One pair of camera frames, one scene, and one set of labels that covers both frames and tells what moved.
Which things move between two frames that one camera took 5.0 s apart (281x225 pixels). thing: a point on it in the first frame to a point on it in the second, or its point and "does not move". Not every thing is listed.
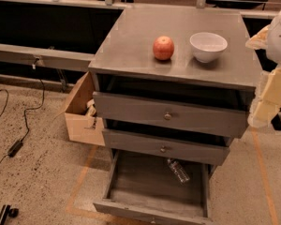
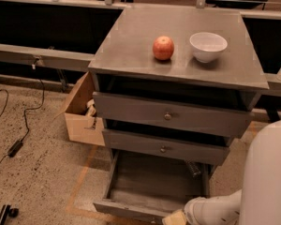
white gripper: (279, 37) to (194, 210)
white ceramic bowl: (206, 46) does not move
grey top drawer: (170, 114) does not move
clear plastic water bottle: (178, 170) to (195, 170)
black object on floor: (6, 211) does not move
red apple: (163, 48) does not move
